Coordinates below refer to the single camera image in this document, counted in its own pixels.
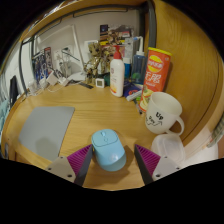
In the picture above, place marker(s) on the white printed mug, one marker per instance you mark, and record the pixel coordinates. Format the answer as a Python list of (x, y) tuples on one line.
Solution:
[(161, 111)]

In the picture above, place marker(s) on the teal cloth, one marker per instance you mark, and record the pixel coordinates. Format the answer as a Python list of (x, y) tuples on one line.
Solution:
[(4, 115)]

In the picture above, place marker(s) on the white desk lamp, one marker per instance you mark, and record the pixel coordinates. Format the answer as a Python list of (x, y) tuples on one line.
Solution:
[(77, 76)]

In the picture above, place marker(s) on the black flat strip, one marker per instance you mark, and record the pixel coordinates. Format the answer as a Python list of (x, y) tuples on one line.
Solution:
[(86, 85)]

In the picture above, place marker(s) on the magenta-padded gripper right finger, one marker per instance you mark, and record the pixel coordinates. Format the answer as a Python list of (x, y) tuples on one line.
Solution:
[(163, 166)]

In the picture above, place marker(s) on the dark green box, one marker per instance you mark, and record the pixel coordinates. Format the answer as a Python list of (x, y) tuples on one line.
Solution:
[(107, 80)]

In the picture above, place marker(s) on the small white cube clock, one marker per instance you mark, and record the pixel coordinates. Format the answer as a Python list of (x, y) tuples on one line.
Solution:
[(99, 83)]

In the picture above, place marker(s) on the brown tree figurine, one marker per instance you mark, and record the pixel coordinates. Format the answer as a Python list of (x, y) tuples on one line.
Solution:
[(95, 60)]

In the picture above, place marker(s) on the white power strip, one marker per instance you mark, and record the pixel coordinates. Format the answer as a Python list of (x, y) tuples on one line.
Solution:
[(63, 81)]

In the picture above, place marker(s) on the black hanging bag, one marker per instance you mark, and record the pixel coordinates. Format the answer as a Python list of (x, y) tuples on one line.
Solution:
[(13, 91)]

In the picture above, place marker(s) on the large white charger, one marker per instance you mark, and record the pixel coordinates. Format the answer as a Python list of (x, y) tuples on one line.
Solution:
[(52, 79)]

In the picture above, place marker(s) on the light blue computer mouse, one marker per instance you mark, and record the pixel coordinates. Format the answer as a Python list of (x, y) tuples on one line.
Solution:
[(108, 150)]

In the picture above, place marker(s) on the wall pictures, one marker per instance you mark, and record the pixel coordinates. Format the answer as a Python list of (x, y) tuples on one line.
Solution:
[(113, 33)]

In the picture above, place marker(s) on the clear plastic food container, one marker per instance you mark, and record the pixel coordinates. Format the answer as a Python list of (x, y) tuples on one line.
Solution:
[(168, 146)]

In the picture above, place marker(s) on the blue packet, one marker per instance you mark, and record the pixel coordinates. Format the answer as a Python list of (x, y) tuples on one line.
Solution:
[(131, 88)]

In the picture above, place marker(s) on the clear plastic box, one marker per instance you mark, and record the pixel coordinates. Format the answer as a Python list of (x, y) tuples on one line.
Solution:
[(33, 87)]

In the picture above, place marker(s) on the white wall socket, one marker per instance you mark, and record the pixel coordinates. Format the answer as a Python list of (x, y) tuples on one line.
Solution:
[(57, 56), (67, 50)]

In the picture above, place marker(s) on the blue model kit box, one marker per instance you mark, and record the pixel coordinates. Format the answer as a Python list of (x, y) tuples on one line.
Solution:
[(41, 66)]

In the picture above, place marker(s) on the grey mouse pad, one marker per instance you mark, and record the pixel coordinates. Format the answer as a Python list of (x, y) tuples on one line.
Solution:
[(45, 130)]

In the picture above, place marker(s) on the white red-capped pump bottle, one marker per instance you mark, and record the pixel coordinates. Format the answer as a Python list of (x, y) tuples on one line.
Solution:
[(117, 76)]

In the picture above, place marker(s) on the white wall box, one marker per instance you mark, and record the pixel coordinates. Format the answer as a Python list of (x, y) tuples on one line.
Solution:
[(89, 45)]

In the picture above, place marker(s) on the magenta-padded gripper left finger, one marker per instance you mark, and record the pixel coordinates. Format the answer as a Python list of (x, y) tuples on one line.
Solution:
[(63, 166)]

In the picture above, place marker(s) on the red chips can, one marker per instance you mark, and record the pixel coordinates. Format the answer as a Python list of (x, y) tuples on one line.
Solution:
[(155, 73)]

